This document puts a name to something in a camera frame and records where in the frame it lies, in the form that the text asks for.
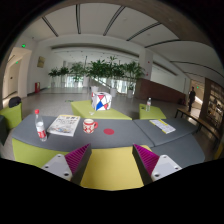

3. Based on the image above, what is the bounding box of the open magazine on table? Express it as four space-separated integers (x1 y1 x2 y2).
47 115 80 137

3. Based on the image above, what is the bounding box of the distant clear water bottle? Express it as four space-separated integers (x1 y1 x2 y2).
146 97 152 112

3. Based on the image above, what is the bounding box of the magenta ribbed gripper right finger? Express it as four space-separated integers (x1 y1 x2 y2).
132 143 183 186

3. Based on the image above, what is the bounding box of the wooden bench right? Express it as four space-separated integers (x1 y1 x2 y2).
175 108 221 149

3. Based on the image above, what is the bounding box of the red and white mug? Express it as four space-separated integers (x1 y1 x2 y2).
83 119 98 134

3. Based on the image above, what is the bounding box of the person standing far right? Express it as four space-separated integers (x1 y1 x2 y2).
188 86 196 112

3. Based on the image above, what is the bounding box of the lime green chair left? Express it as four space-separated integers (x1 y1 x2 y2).
0 104 22 130

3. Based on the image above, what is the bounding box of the black backpack on chair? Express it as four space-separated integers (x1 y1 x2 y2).
8 96 21 108

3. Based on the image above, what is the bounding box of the lime green square table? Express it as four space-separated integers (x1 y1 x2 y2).
71 100 131 120

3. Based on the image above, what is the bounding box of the red round coaster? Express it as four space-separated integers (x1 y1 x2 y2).
104 128 114 135

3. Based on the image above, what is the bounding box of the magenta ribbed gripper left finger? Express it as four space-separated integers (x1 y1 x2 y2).
41 143 93 186

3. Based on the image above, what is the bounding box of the clear water bottle red label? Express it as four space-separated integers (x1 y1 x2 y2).
35 109 47 142

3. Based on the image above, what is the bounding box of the framed picture on wall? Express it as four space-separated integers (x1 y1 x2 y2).
37 56 45 68

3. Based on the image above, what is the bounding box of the small lime green table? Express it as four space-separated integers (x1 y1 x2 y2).
139 104 166 119

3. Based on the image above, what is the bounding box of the red fire extinguisher box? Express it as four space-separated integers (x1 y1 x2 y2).
35 82 40 93

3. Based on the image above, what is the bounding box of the red white blue polyhedron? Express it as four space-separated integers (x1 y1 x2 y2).
92 92 112 111

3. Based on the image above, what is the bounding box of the wooden bookshelf right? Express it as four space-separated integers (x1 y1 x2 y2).
200 79 224 131

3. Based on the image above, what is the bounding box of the yellow booklet on table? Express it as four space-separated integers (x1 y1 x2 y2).
151 119 175 134

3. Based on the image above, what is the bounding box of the row of potted plants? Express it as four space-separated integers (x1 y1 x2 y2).
48 56 144 92

